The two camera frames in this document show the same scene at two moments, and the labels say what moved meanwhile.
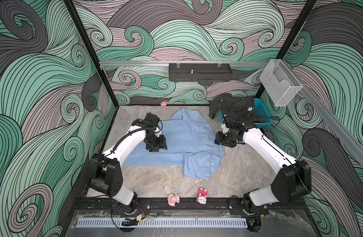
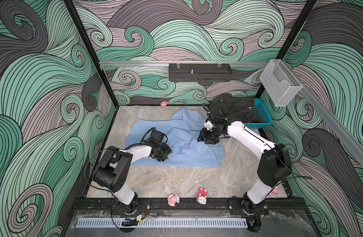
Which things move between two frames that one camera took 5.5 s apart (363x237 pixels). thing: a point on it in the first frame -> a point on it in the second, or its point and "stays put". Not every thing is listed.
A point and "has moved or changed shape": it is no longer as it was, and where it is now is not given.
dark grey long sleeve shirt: [237, 109] stays put
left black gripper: [162, 144] -> [167, 150]
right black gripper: [218, 138] -> [203, 133]
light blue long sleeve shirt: [190, 142] has moved or changed shape
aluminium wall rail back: [179, 62] stays put
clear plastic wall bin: [281, 84] stays put
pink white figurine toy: [172, 199] stays put
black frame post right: [291, 39] stays put
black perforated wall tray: [199, 72] stays put
